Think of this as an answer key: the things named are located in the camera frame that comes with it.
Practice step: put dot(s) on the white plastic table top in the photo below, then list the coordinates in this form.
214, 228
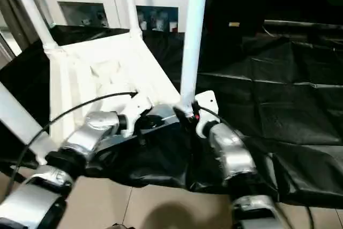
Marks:
107, 65

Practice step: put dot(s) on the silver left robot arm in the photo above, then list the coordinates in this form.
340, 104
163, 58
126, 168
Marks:
88, 129

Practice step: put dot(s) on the black work surface mat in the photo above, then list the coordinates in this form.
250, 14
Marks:
268, 92

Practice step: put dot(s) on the white figurine in cabinet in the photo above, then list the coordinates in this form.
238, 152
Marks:
85, 21

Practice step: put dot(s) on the grey metal bar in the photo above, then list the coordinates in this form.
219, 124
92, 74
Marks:
302, 24

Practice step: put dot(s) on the grey curtain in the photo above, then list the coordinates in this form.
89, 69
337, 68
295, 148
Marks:
13, 11

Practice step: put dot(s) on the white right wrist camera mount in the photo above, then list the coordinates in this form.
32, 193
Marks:
207, 100

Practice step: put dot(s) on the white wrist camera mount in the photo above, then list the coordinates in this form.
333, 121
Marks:
136, 105
207, 100

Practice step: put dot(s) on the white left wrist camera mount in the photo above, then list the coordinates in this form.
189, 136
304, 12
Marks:
136, 105

